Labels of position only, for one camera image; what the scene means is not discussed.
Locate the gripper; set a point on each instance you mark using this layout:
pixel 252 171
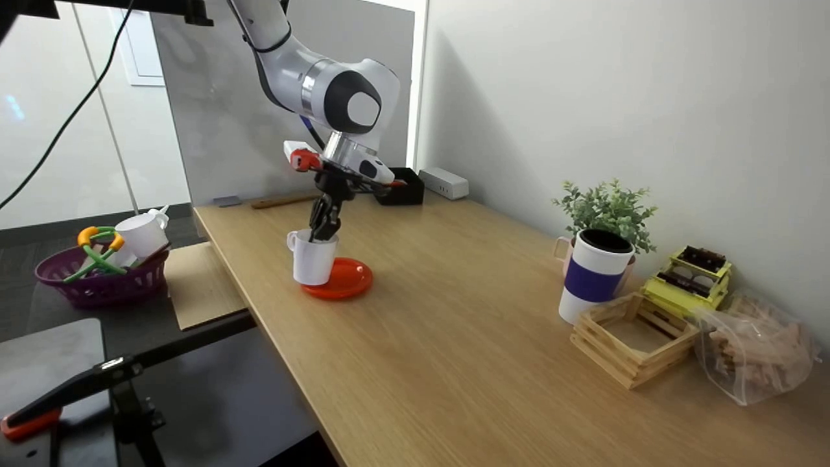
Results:
pixel 336 185

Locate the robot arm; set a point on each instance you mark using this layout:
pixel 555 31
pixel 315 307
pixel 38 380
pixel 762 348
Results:
pixel 337 84

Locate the orange plate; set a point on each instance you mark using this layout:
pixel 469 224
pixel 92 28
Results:
pixel 350 277

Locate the white cup with blue band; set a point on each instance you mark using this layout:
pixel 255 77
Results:
pixel 591 279

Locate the wooden stick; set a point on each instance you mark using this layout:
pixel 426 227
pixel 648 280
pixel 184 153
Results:
pixel 279 202

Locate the black open box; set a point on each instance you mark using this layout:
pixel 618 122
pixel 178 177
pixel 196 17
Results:
pixel 408 191

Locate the small grey block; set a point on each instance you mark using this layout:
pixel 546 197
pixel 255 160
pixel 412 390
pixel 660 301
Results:
pixel 227 202

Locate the white power strip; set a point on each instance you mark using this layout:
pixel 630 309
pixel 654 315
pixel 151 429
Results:
pixel 444 183

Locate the wooden board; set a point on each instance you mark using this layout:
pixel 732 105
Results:
pixel 201 288

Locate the grey partition panel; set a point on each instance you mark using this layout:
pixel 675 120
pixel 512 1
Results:
pixel 214 110

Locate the orange and green toy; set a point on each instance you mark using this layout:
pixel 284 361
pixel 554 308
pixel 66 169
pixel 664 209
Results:
pixel 97 254

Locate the purple plastic basket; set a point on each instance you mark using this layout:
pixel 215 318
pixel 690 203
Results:
pixel 104 288

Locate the black overhead bar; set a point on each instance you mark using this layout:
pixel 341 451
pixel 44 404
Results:
pixel 162 5

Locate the potted plant in pink mug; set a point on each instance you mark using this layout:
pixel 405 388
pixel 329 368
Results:
pixel 606 207

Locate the black clamp with orange grip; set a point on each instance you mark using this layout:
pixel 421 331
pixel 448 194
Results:
pixel 78 384

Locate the wooden slat crate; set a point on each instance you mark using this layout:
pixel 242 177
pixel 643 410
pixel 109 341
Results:
pixel 616 363

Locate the yellow toy crate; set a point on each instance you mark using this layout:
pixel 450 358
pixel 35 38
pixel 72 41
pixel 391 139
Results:
pixel 687 292

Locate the plastic bag of wooden blocks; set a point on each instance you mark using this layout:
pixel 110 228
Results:
pixel 758 353

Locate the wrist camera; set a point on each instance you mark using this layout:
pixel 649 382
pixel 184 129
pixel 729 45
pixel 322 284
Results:
pixel 297 150

